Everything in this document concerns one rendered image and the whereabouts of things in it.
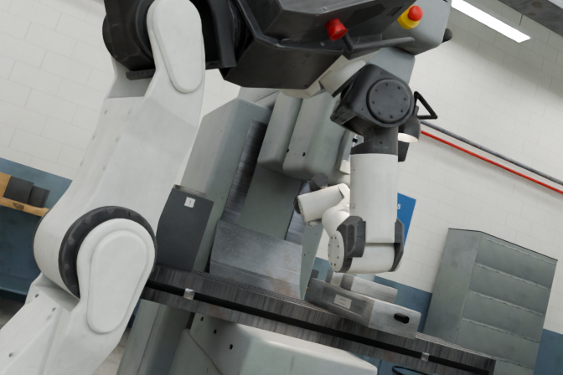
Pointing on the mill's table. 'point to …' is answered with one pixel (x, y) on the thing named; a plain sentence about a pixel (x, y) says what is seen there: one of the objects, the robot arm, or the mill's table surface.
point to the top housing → (434, 19)
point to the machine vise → (361, 306)
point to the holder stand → (182, 227)
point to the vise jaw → (369, 288)
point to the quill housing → (316, 142)
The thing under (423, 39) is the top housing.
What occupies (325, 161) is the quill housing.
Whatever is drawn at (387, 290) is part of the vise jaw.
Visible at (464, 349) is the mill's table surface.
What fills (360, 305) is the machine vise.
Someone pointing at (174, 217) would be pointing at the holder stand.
